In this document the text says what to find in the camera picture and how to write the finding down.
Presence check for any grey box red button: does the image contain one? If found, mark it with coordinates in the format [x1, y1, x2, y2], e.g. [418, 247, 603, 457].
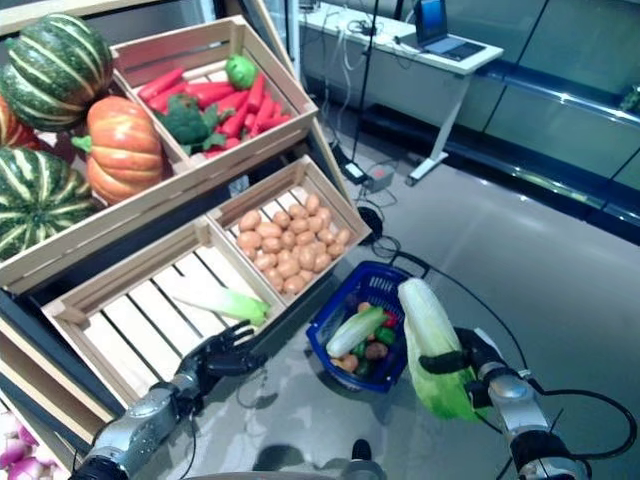
[363, 167, 396, 192]

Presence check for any glass display counter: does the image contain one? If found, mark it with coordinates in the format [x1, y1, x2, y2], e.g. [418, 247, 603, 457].
[474, 0, 640, 231]

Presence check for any wooden carrot crate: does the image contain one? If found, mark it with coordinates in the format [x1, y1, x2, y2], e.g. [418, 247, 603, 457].
[108, 13, 319, 176]

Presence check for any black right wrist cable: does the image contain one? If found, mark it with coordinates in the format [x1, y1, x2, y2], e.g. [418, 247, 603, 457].
[524, 369, 640, 464]

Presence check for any black power adapter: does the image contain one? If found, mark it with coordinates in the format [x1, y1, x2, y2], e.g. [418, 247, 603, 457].
[341, 158, 369, 184]

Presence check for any wooden potato crate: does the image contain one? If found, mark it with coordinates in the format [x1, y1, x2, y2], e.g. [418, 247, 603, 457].
[205, 155, 374, 307]

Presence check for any wide slatted wooden crate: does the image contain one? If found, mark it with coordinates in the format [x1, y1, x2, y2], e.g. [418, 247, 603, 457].
[40, 215, 290, 411]

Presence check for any white desk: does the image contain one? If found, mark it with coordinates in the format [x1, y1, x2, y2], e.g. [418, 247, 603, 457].
[298, 0, 505, 187]

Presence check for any black floor cable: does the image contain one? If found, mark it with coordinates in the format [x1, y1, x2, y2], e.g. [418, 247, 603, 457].
[389, 249, 531, 371]

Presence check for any blue plastic shopping basket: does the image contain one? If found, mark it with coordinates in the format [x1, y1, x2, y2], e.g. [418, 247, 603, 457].
[305, 252, 431, 395]

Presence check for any dark green plush broccoli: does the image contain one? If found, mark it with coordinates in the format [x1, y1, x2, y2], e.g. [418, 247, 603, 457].
[154, 93, 229, 156]

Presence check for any open laptop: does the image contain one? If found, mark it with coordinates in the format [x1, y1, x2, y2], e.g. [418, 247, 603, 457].
[413, 0, 487, 62]

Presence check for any black stand pole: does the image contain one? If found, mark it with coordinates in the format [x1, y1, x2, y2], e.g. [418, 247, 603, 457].
[349, 0, 381, 164]

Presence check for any coiled black cable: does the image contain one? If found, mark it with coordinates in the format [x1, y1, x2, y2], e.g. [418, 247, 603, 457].
[355, 203, 387, 246]

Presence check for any green striped pumpkin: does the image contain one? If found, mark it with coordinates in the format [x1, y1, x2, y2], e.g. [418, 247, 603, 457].
[0, 12, 115, 134]
[0, 145, 104, 262]

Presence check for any green white napa cabbage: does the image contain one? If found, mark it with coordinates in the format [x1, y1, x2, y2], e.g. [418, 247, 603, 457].
[325, 305, 390, 359]
[397, 277, 494, 424]
[172, 287, 274, 329]

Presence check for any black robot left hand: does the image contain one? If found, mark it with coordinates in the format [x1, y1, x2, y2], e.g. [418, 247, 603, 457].
[173, 318, 270, 405]

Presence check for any light green plush vegetable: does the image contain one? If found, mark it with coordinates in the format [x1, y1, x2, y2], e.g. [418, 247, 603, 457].
[224, 53, 260, 92]

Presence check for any orange striped pumpkin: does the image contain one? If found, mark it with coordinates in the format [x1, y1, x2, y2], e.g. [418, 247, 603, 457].
[0, 94, 41, 151]

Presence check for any purple white radish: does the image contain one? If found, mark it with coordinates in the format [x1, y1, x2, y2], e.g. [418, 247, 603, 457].
[0, 437, 29, 466]
[9, 457, 49, 480]

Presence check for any vegetable display shelf stand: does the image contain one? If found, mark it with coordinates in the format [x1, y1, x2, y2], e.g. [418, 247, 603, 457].
[0, 0, 374, 480]

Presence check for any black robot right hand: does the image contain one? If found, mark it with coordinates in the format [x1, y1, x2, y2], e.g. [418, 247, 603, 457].
[417, 327, 508, 406]

